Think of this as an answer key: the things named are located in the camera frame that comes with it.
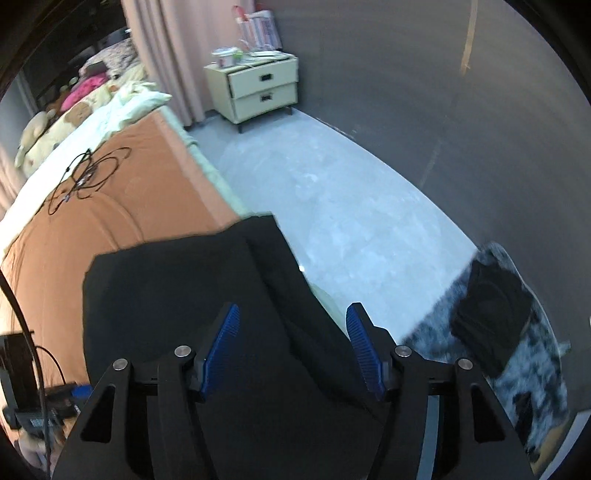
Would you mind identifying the folded black clothes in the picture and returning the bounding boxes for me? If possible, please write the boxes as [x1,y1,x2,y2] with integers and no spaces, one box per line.
[450,258,536,379]

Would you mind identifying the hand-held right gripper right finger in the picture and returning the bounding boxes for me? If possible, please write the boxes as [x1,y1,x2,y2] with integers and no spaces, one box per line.
[345,302,539,480]

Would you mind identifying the beige plush toy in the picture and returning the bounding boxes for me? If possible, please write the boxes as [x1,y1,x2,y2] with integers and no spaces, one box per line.
[14,111,51,169]

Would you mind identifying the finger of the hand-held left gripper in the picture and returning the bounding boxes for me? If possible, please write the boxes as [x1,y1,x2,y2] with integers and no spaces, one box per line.
[46,381,93,411]

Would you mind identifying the black shirt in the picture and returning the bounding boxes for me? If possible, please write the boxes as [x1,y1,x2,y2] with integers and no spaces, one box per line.
[82,212,444,480]

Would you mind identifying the white papers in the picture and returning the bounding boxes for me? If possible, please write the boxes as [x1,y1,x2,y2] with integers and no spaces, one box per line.
[240,48,296,63]

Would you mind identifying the orange-brown blanket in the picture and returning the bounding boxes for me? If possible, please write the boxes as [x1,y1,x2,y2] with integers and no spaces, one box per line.
[0,108,250,416]

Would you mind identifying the pink clothes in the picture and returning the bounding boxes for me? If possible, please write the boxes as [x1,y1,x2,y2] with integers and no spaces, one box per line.
[60,74,109,112]

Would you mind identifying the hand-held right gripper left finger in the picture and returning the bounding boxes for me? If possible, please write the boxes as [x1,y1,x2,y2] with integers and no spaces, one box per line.
[51,302,241,480]

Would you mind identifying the dark wardrobe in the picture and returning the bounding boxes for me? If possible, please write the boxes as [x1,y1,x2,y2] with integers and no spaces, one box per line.
[21,28,132,107]

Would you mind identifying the grey shaggy rug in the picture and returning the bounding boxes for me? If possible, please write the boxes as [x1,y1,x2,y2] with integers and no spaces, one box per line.
[397,240,573,467]

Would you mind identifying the tangled black cables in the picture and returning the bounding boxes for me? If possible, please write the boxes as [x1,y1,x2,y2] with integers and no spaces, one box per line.
[46,148,134,217]

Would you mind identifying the pink curtain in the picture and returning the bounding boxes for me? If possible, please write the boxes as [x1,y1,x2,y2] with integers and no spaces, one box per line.
[121,0,215,127]
[0,141,19,217]

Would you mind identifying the thin black cable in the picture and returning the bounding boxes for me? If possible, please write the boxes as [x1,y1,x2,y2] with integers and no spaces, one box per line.
[34,346,65,393]

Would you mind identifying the cream white quilt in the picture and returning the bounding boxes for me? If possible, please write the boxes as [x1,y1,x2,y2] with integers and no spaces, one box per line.
[0,80,174,259]

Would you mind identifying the floral bedding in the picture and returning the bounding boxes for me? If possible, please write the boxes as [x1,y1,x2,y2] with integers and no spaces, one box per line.
[81,37,139,77]

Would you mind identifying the cream nightstand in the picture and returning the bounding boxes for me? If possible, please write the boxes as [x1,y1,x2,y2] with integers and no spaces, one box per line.
[204,48,301,134]

